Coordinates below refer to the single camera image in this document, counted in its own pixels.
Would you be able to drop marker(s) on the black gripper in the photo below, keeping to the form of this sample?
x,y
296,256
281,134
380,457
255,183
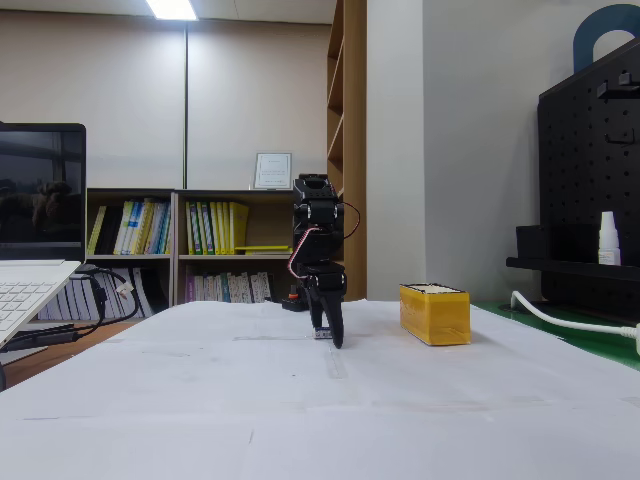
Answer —
x,y
326,281

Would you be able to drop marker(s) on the yellow rectangular box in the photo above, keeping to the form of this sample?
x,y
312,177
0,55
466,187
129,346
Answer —
x,y
435,312

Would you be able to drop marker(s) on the black orange table clamp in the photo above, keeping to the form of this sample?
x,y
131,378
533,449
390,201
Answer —
x,y
295,303

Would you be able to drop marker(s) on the white paper table cover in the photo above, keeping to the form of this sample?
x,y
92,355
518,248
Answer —
x,y
300,400

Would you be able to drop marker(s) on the flat yellow book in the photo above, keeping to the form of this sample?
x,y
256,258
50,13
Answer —
x,y
262,248

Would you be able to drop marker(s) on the low wooden bookshelf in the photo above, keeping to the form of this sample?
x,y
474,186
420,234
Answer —
x,y
130,192
225,257

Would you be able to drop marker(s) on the framed white certificate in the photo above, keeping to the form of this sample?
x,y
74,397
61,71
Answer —
x,y
272,171

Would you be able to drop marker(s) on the tall wooden shelf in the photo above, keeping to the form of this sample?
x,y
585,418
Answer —
x,y
355,125

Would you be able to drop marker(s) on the black pegboard box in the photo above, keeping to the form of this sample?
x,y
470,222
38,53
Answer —
x,y
532,242

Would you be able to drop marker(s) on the green desk mat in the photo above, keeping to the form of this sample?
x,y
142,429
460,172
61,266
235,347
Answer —
x,y
575,341

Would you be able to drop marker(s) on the small white bottle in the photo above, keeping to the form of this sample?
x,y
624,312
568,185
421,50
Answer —
x,y
609,245

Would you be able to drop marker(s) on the white laptop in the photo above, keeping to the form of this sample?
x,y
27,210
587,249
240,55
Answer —
x,y
35,200

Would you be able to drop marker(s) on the ceiling light panel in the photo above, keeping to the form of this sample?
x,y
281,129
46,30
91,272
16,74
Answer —
x,y
170,7

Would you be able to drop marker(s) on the blue arch shape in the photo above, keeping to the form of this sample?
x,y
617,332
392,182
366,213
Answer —
x,y
600,30

